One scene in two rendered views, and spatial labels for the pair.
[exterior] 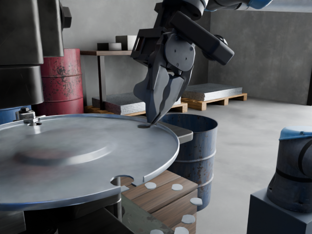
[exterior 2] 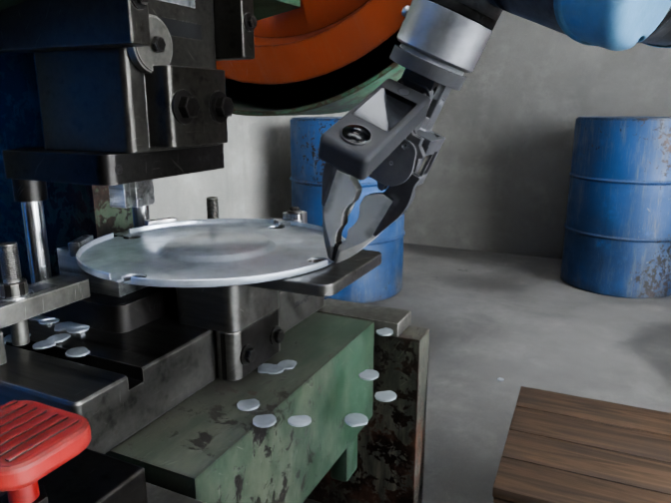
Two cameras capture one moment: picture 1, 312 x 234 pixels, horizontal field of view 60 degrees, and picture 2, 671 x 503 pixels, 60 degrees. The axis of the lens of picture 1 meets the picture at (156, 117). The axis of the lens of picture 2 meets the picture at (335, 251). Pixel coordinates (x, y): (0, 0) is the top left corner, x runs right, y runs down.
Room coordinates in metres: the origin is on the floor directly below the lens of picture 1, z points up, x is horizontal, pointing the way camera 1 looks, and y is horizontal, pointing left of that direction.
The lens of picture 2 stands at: (0.20, -0.52, 0.94)
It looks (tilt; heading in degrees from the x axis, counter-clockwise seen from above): 14 degrees down; 66
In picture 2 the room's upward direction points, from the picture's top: straight up
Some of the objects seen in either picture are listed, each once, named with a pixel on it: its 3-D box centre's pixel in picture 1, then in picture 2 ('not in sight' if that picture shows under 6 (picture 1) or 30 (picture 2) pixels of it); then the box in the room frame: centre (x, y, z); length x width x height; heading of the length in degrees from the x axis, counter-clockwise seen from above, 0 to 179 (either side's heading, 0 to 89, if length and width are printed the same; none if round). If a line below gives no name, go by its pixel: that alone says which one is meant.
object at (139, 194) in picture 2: not in sight; (134, 189); (0.25, 0.20, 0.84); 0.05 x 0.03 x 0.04; 41
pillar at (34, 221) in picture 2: not in sight; (34, 226); (0.14, 0.20, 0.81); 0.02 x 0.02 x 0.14
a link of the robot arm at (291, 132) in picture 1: (302, 148); not in sight; (0.74, -0.43, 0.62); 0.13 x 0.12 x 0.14; 14
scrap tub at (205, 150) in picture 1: (180, 160); not in sight; (1.51, -0.15, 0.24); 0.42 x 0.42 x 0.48
